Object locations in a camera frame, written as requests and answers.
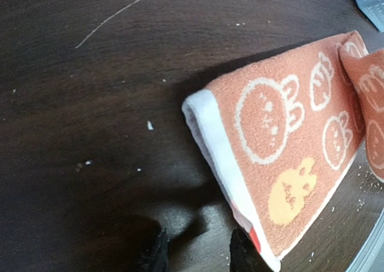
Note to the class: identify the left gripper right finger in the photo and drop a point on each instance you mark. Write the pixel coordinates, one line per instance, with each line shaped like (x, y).
(243, 255)

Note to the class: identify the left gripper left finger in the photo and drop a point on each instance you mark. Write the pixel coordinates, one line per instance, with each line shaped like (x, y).
(152, 247)

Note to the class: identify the orange patterned towel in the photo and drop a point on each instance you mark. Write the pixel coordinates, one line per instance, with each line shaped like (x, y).
(280, 135)

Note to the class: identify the light blue plastic basket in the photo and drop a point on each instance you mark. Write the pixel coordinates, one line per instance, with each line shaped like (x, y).
(373, 10)

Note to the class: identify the front aluminium rail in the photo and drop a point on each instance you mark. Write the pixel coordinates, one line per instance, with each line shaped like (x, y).
(370, 256)

